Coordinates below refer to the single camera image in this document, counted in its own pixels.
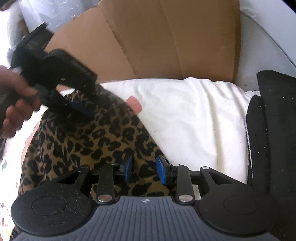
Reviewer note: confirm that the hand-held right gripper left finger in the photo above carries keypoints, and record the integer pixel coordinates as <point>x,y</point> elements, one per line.
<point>126,168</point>

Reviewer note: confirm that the brown cardboard box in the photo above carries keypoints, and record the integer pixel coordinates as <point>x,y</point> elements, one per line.
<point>161,41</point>

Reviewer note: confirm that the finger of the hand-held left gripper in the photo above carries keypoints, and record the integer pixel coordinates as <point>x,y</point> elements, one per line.
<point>81,109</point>

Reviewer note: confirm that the black folded clothes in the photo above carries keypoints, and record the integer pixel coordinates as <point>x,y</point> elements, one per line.
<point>272,129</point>

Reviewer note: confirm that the person's left hand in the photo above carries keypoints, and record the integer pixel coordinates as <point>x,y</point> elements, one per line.
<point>20,109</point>

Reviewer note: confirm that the leopard print pants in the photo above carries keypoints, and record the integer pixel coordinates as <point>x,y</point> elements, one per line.
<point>92,143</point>

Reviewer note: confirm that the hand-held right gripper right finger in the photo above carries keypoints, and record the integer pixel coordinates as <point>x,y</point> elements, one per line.
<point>161,170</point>

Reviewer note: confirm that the bear printed cream blanket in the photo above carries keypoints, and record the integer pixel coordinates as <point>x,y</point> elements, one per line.
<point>196,120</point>

